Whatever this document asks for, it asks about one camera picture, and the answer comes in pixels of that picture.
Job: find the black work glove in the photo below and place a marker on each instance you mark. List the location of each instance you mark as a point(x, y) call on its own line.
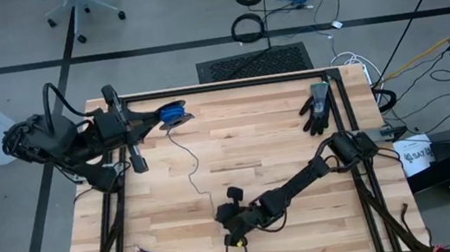
point(316, 109)

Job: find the white paper label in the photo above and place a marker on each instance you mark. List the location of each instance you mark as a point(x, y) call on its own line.
point(418, 157)

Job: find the small white adapter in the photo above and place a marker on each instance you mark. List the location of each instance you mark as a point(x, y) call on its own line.
point(336, 24)

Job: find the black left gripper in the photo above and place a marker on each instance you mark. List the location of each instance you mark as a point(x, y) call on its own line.
point(114, 129)

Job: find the black floor mat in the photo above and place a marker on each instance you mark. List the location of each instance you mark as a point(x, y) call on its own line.
point(253, 63)

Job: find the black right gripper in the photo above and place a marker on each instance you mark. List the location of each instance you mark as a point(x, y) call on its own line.
point(241, 219)

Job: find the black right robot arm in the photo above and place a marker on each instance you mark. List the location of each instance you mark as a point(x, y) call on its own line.
point(302, 181)

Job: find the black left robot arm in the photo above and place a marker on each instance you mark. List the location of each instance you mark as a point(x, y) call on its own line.
point(53, 144)

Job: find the silver mounting bracket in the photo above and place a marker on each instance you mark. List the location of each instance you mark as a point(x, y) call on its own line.
point(115, 167)

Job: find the grey office chair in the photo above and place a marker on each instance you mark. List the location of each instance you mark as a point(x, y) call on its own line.
point(80, 1)

